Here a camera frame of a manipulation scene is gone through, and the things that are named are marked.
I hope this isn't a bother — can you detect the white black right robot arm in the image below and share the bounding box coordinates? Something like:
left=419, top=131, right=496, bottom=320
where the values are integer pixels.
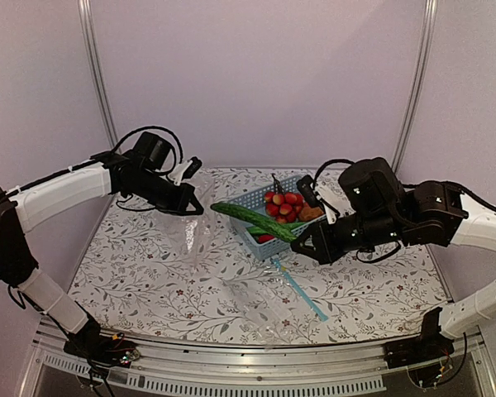
left=291, top=157, right=496, bottom=367

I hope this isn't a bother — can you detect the clear pink zipper bag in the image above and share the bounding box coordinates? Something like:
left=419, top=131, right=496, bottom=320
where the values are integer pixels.
left=152, top=170, right=217, bottom=275

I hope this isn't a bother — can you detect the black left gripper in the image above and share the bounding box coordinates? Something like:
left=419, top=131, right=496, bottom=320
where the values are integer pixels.
left=127, top=168, right=203, bottom=216

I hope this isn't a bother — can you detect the small circuit board with wires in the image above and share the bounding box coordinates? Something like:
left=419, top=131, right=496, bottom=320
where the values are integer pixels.
left=105, top=332, right=141, bottom=367

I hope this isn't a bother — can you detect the light blue plastic basket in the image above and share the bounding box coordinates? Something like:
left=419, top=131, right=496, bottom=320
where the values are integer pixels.
left=227, top=183, right=326, bottom=261

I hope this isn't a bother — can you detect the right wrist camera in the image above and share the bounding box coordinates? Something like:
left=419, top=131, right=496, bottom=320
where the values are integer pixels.
left=296, top=175, right=341, bottom=224

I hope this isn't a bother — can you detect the smooth green cucumber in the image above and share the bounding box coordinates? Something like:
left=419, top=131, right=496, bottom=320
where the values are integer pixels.
left=246, top=222, right=307, bottom=237

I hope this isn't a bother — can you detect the floral patterned table mat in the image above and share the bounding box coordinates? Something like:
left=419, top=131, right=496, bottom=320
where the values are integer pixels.
left=60, top=166, right=454, bottom=345

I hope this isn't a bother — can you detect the right aluminium frame post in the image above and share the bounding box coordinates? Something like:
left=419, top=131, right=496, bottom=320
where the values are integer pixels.
left=392, top=0, right=438, bottom=174

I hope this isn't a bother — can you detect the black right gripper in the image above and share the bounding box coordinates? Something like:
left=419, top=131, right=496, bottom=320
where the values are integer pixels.
left=291, top=211, right=404, bottom=264

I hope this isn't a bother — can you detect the dark green bumpy cucumber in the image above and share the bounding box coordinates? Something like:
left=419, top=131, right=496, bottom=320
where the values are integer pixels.
left=210, top=202, right=296, bottom=243

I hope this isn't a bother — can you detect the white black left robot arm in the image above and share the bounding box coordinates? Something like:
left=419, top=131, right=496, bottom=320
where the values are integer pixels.
left=0, top=126, right=203, bottom=362

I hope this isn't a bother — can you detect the red chili pepper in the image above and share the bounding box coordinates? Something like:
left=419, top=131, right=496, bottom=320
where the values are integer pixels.
left=258, top=234, right=274, bottom=244

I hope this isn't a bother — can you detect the brown potato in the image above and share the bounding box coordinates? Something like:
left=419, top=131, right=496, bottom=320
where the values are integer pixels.
left=298, top=204, right=324, bottom=222

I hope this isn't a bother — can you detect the red lychee fruit bunch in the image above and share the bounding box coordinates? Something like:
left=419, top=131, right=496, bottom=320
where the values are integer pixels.
left=264, top=175, right=307, bottom=224

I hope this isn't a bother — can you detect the left aluminium frame post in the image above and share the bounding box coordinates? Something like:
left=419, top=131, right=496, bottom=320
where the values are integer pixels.
left=77, top=0, right=119, bottom=148

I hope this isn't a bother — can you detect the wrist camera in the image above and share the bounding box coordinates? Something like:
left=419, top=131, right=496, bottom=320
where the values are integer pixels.
left=296, top=175, right=341, bottom=224
left=167, top=156, right=203, bottom=186

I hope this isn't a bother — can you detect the clear blue zipper bag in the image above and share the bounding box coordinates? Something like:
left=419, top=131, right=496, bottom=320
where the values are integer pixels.
left=221, top=256, right=328, bottom=348

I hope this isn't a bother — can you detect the front aluminium rail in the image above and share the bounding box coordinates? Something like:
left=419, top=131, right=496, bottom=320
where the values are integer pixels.
left=19, top=323, right=496, bottom=396

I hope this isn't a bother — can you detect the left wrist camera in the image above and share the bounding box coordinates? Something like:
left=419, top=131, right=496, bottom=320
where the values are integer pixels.
left=167, top=156, right=203, bottom=186

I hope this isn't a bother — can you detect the aluminium frame post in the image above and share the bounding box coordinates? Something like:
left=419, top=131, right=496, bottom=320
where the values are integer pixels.
left=77, top=0, right=119, bottom=148
left=392, top=0, right=438, bottom=174

